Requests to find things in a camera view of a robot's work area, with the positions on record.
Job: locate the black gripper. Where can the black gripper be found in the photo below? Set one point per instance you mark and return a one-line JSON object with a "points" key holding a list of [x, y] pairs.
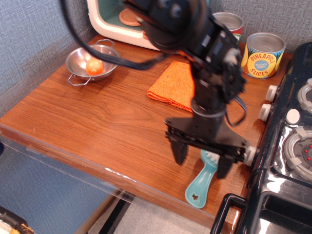
{"points": [[209, 133]]}

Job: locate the teal brush white bristles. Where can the teal brush white bristles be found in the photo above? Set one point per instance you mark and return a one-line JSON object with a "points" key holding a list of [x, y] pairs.
{"points": [[197, 191]]}

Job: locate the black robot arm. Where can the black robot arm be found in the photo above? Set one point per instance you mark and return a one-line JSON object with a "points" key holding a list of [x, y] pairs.
{"points": [[188, 27]]}

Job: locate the orange folded napkin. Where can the orange folded napkin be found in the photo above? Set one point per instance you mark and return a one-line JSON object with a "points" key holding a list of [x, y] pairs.
{"points": [[175, 86]]}

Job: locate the white stove knob middle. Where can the white stove knob middle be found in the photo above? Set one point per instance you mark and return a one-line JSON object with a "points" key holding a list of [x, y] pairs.
{"points": [[264, 112]]}

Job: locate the black toy stove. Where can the black toy stove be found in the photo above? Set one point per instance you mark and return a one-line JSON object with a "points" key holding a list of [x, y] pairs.
{"points": [[279, 197]]}

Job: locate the white stove knob rear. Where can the white stove knob rear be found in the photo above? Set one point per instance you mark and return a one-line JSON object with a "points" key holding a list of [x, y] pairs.
{"points": [[271, 92]]}

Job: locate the clear acrylic table guard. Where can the clear acrylic table guard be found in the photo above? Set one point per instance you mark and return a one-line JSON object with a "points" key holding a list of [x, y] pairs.
{"points": [[69, 171]]}

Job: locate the pineapple slices can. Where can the pineapple slices can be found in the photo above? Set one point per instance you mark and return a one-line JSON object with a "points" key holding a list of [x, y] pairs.
{"points": [[262, 55]]}

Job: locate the tomato sauce can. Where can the tomato sauce can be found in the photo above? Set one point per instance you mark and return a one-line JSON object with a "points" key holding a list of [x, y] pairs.
{"points": [[233, 22]]}

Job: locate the orange toy fruit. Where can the orange toy fruit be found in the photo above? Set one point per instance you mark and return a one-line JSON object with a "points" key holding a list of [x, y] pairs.
{"points": [[94, 67]]}

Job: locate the small steel bowl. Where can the small steel bowl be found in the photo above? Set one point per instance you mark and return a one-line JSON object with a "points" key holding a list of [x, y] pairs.
{"points": [[77, 60]]}

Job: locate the toy microwave teal and cream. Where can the toy microwave teal and cream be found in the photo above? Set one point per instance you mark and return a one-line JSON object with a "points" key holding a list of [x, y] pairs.
{"points": [[110, 19]]}

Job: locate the black oven door handle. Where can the black oven door handle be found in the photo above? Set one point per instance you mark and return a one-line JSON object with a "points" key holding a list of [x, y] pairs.
{"points": [[229, 200]]}

